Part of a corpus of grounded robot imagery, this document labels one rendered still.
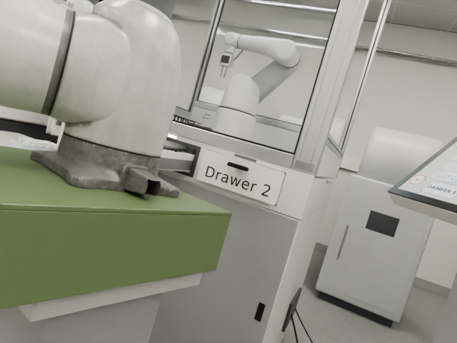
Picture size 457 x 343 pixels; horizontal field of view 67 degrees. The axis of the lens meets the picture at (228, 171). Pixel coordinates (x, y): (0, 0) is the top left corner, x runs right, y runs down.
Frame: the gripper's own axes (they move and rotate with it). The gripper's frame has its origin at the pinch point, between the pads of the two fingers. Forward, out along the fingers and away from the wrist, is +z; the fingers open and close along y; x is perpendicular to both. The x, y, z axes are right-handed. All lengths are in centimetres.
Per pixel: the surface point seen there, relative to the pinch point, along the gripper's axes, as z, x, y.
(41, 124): 7, -28, 59
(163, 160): 0.7, -12.7, -39.3
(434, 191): -12, -34, -109
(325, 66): -41, -38, -70
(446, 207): -9, -28, -112
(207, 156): -3, -31, -42
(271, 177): -3, -35, -65
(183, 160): -0.2, -24.9, -36.9
